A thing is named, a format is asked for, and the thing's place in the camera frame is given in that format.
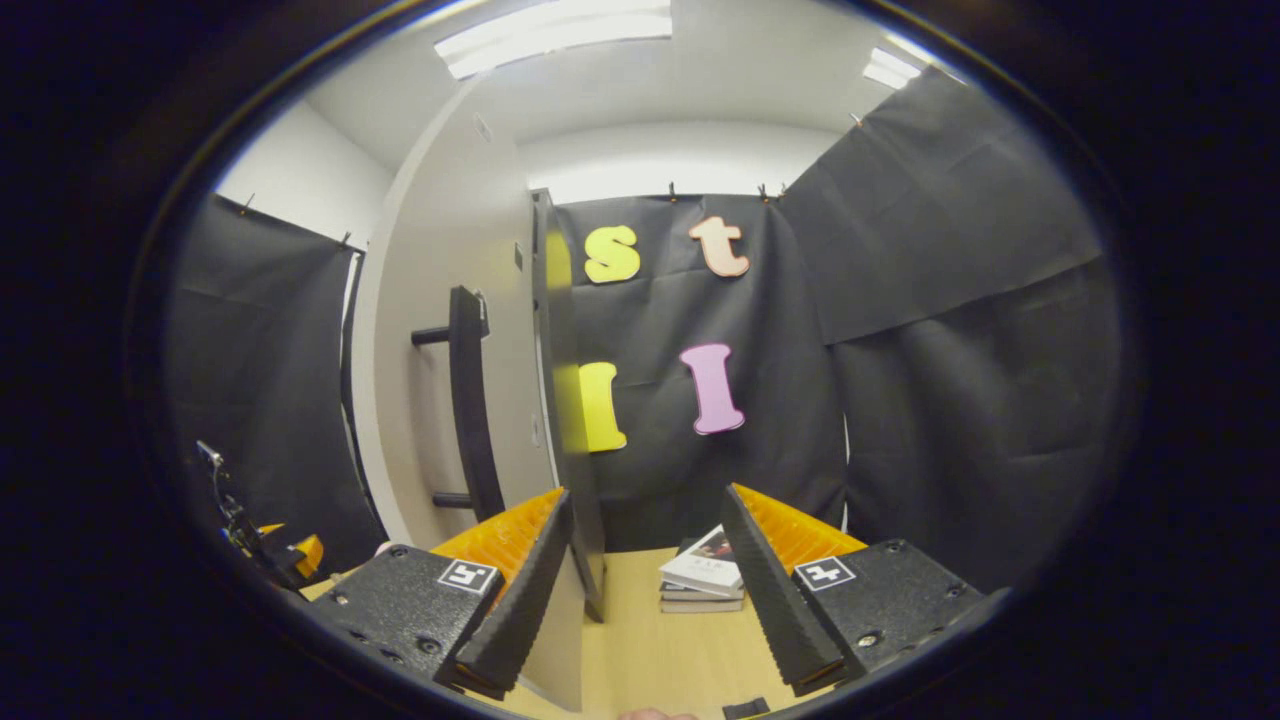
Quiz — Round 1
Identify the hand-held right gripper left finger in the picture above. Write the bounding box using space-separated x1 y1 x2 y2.
305 487 576 701

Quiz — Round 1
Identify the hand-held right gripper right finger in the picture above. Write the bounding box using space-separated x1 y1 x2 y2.
720 483 993 698

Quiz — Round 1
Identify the beige cabinet door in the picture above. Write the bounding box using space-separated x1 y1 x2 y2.
350 80 608 713

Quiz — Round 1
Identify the white photo cover book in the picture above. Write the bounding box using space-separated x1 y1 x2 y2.
660 525 746 598

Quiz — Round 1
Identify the black backdrop cloth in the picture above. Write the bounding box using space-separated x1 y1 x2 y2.
160 65 1126 596

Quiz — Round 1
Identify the large ceiling light panel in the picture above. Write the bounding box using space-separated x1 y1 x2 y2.
433 0 674 81

